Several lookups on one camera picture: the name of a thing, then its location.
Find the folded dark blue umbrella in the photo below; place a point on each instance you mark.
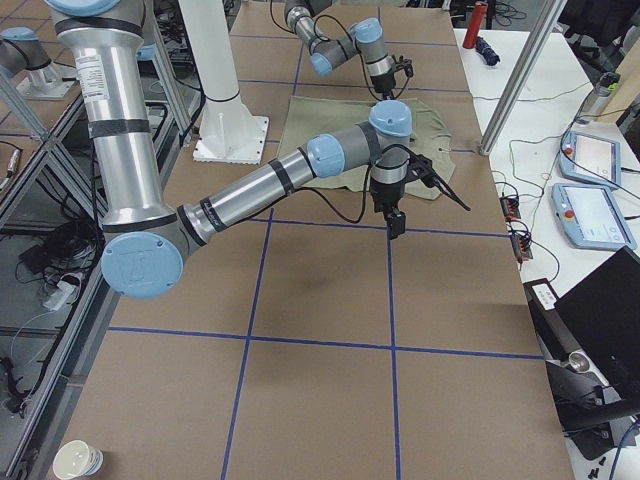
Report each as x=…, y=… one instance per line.
x=488, y=54

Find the far teach pendant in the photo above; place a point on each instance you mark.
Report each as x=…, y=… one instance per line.
x=590, y=159

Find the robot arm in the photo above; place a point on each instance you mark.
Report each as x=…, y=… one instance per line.
x=364, y=39
x=151, y=230

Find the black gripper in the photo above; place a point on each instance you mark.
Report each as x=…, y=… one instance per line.
x=387, y=195
x=381, y=82

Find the near teach pendant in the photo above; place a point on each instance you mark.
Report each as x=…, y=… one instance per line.
x=590, y=218

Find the grey water bottle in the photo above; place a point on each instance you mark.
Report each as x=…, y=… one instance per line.
x=594, y=104

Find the black laptop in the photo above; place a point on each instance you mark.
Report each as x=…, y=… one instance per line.
x=591, y=335

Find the teach pendant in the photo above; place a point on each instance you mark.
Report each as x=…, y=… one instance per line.
x=590, y=159
x=590, y=218

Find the olive green long-sleeve shirt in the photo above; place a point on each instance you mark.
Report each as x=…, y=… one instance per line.
x=309, y=117

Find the aluminium frame post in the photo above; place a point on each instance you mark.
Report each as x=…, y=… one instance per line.
x=530, y=52

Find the red bottle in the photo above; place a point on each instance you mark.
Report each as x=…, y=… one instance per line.
x=478, y=15

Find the paper cup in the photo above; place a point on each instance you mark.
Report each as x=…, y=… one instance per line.
x=76, y=459

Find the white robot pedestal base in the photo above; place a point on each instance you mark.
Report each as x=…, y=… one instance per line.
x=228, y=131

